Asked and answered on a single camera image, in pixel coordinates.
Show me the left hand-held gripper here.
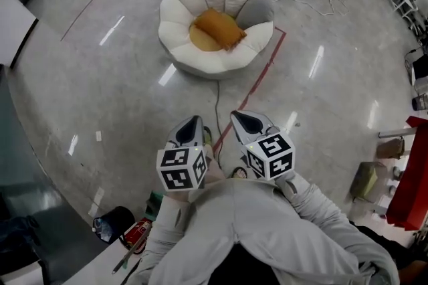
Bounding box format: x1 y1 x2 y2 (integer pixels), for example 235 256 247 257
156 114 209 193

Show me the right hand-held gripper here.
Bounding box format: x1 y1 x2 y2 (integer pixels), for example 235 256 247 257
230 110 296 182

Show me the orange cushion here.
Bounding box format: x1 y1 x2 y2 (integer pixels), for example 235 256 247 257
193 7 247 52

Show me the person's right forearm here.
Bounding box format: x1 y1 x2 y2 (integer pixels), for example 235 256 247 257
274 170 355 244

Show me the person's left forearm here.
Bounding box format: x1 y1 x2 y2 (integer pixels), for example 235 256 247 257
143 189 198 264

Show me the white flower-shaped floor chair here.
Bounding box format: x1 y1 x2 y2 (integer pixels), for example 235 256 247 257
157 0 276 80

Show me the person's right foot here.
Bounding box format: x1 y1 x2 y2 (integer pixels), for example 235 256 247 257
230 166 249 179

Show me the green bag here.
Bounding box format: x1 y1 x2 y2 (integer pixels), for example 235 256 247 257
145 191 165 221

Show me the person's grey shirt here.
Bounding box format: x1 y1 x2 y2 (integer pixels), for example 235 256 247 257
126 176 401 285

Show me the black waste bin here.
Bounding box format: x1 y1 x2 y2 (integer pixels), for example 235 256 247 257
92 205 136 244

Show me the red toolbox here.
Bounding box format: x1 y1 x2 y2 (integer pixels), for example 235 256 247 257
121 218 153 255

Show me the green stool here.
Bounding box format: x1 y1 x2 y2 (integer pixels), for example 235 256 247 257
349 161 386 203

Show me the grey metal rod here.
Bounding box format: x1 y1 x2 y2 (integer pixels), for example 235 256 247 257
111 232 150 275

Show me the brown bag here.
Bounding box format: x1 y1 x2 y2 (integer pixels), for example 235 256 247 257
377 136 406 161

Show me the faded red floor tape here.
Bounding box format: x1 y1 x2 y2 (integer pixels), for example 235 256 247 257
60 0 105 42

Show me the red cabinet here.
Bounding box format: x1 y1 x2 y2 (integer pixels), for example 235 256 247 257
385 115 428 231

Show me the black cylinder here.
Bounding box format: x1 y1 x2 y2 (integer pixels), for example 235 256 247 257
411 94 428 111

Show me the white box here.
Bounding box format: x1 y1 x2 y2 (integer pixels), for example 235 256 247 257
411 55 428 87

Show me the black floor cable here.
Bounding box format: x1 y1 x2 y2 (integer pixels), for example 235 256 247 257
213 79 224 159

